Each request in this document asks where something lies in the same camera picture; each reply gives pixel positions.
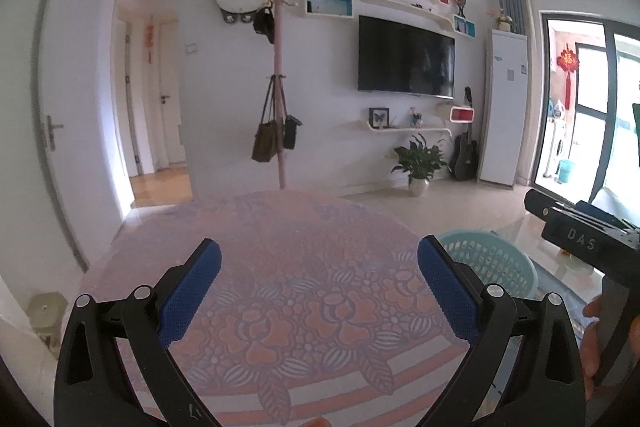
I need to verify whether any pink coat rack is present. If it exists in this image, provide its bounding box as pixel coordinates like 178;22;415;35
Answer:
257;0;312;190

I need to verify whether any black wall television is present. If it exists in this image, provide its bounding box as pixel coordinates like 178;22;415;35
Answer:
358;14;456;99

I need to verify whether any white hallway door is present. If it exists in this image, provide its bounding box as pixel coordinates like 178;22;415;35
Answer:
159;19;189;166

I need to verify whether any white washing machine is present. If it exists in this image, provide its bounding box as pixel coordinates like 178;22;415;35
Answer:
545;117;571;178

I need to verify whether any dark-framed glass sliding door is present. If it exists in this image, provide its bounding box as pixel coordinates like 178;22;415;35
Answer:
532;11;640;208

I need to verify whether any white door with handle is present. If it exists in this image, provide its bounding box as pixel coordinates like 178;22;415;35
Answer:
32;0;136;273

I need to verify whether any blue-grey curtain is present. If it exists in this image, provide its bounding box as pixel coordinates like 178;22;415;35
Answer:
497;0;534;35

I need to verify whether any white standing air conditioner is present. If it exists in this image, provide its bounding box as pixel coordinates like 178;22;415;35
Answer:
478;29;529;186

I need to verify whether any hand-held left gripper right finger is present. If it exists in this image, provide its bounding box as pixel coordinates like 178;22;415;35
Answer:
417;234;586;427

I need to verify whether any small black bag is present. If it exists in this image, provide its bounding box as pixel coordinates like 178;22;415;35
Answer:
282;77;303;151

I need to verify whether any light green plastic basket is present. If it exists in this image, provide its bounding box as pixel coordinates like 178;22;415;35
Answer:
436;229;539;299

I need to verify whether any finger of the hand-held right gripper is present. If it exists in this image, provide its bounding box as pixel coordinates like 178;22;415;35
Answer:
524;188;640;234

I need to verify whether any brown tote bag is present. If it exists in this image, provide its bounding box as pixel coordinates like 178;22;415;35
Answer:
251;74;281;164

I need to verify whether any red knot hanging ornament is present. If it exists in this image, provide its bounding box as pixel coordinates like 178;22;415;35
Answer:
556;47;581;110

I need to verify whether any green potted plant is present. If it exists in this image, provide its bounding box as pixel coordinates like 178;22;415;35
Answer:
390;133;447;198

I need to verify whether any flower vase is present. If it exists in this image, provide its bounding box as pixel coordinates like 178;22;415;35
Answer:
487;8;514;32

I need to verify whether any beige plastic stool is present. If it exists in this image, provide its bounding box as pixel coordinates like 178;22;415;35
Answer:
27;293;69;349

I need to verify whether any black guitar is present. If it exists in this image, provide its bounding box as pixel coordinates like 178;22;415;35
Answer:
448;87;479;181

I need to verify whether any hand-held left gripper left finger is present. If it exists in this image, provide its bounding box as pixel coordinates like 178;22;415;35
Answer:
54;238;223;427

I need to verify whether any white curved wall shelf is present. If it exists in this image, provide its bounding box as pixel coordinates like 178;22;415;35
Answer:
342;119;454;140

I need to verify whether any person's right hand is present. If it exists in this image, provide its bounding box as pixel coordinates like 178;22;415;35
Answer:
580;294;609;400

